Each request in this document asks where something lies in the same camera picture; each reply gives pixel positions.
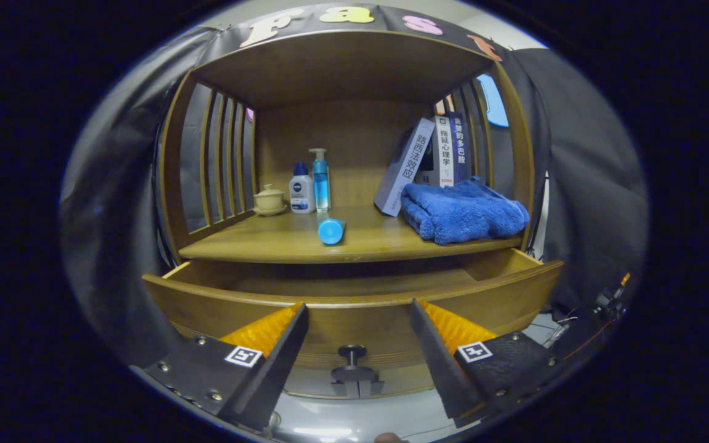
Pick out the blue towel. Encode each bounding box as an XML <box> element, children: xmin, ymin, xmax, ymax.
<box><xmin>401</xmin><ymin>177</ymin><xmax>531</xmax><ymax>245</ymax></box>

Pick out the grey book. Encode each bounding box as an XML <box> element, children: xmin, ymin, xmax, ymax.
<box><xmin>374</xmin><ymin>118</ymin><xmax>436</xmax><ymax>217</ymax></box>

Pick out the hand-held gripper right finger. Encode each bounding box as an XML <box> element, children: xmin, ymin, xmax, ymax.
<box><xmin>409</xmin><ymin>299</ymin><xmax>557</xmax><ymax>428</ymax></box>

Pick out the beige lidded tea cup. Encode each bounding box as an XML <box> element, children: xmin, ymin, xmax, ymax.
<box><xmin>252</xmin><ymin>184</ymin><xmax>287</xmax><ymax>217</ymax></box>

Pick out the wooden cabinet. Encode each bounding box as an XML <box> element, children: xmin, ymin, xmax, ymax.
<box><xmin>156</xmin><ymin>28</ymin><xmax>537</xmax><ymax>401</ymax></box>

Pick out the blue and white tube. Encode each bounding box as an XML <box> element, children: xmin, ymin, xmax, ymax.
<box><xmin>318</xmin><ymin>218</ymin><xmax>347</xmax><ymax>246</ymax></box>

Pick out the dark blue book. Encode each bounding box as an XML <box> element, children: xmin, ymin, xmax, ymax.
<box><xmin>451</xmin><ymin>112</ymin><xmax>472</xmax><ymax>183</ymax></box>

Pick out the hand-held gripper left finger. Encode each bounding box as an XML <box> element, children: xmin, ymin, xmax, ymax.
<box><xmin>142</xmin><ymin>303</ymin><xmax>310</xmax><ymax>431</ymax></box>

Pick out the wooden countertop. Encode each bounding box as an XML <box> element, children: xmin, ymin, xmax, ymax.
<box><xmin>179</xmin><ymin>206</ymin><xmax>524</xmax><ymax>265</ymax></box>

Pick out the red cable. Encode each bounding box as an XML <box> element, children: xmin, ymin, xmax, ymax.
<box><xmin>561</xmin><ymin>317</ymin><xmax>617</xmax><ymax>364</ymax></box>

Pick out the blue pump bottle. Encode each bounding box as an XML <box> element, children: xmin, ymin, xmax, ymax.
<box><xmin>308</xmin><ymin>148</ymin><xmax>332</xmax><ymax>214</ymax></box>

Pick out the white lotion bottle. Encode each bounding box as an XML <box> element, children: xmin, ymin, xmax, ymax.
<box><xmin>289</xmin><ymin>162</ymin><xmax>316</xmax><ymax>214</ymax></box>

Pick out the black drawer knob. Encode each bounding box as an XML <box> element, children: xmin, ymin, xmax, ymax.
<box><xmin>330</xmin><ymin>345</ymin><xmax>377</xmax><ymax>382</ymax></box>

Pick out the black and orange clamp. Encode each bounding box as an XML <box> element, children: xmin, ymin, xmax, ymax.
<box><xmin>595</xmin><ymin>273</ymin><xmax>632</xmax><ymax>321</ymax></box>

